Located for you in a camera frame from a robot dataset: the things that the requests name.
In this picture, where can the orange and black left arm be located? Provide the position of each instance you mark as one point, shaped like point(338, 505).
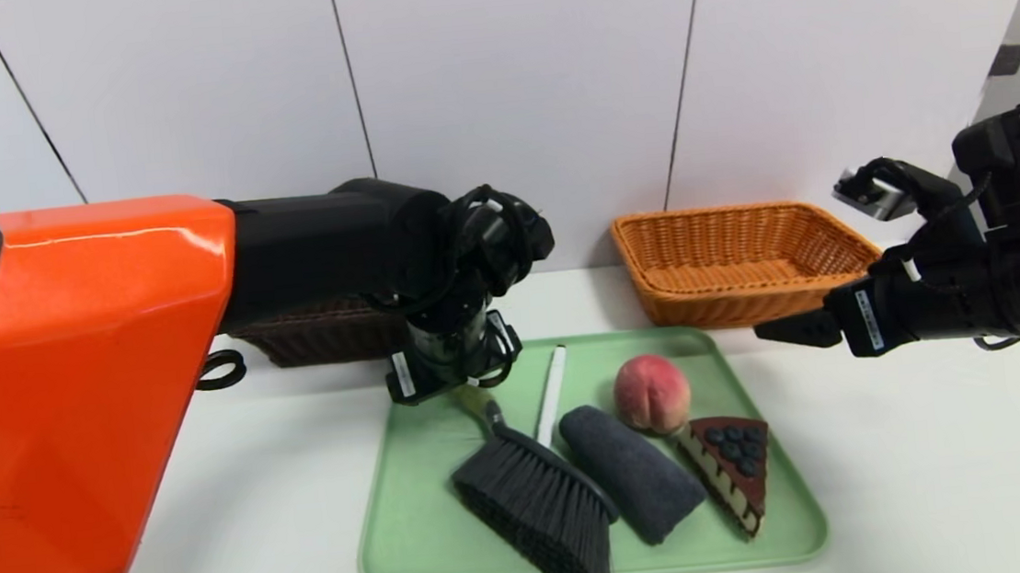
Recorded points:
point(66, 381)

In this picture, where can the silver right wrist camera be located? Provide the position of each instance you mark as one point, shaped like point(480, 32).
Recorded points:
point(867, 195)

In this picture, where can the dark grey towel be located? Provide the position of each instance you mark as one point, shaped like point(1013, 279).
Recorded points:
point(633, 474)

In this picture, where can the chocolate blueberry cake slice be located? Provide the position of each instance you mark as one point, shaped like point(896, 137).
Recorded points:
point(740, 468)

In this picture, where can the dark brown wicker basket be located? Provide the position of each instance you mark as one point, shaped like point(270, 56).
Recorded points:
point(320, 335)

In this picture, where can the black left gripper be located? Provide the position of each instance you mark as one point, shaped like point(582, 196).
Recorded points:
point(450, 373)

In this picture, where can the white marker pen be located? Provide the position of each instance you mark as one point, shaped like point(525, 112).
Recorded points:
point(553, 384)

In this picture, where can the light green plastic tray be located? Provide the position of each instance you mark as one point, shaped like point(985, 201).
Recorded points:
point(439, 533)

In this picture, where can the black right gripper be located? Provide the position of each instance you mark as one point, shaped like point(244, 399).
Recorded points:
point(865, 316)

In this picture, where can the orange wicker basket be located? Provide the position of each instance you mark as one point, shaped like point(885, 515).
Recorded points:
point(733, 304)

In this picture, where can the pink peach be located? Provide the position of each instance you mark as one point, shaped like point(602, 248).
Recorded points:
point(652, 394)

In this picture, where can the small black wall fixture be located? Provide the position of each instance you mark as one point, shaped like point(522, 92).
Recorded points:
point(1006, 60)

